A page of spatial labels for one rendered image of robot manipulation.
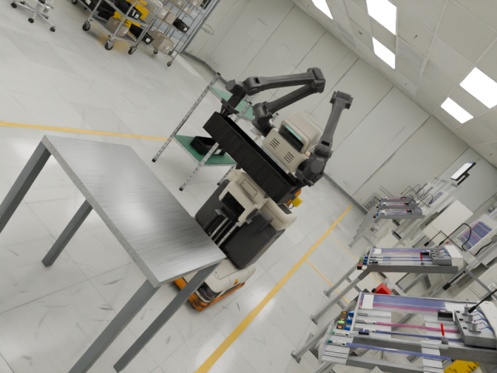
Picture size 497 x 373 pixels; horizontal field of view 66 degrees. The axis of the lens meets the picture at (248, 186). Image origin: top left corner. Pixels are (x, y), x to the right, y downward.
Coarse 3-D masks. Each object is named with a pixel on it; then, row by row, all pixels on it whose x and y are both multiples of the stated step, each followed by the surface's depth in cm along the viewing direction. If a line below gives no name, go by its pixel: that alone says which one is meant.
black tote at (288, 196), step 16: (208, 128) 200; (224, 128) 196; (240, 128) 211; (224, 144) 196; (240, 144) 192; (256, 144) 207; (240, 160) 192; (256, 160) 189; (272, 160) 203; (256, 176) 189; (272, 176) 186; (288, 176) 200; (272, 192) 186; (288, 192) 185
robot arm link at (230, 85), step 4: (232, 80) 194; (236, 80) 194; (228, 84) 195; (232, 84) 194; (236, 84) 193; (240, 84) 195; (244, 84) 200; (228, 88) 195; (232, 88) 193; (236, 88) 195; (240, 88) 196; (244, 88) 197; (252, 88) 196; (256, 88) 197; (232, 92) 196; (236, 92) 196; (248, 92) 197; (252, 92) 197; (256, 92) 198
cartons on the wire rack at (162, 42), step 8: (192, 0) 719; (200, 0) 737; (152, 8) 671; (160, 16) 691; (168, 16) 704; (176, 16) 720; (152, 32) 743; (160, 32) 764; (160, 40) 740; (168, 40) 749; (160, 48) 750; (168, 48) 768
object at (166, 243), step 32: (32, 160) 141; (64, 160) 134; (96, 160) 149; (128, 160) 167; (96, 192) 132; (128, 192) 146; (160, 192) 164; (0, 224) 151; (128, 224) 130; (160, 224) 144; (192, 224) 161; (160, 256) 129; (192, 256) 142; (224, 256) 158; (192, 288) 161; (128, 320) 125; (160, 320) 168; (96, 352) 129; (128, 352) 176
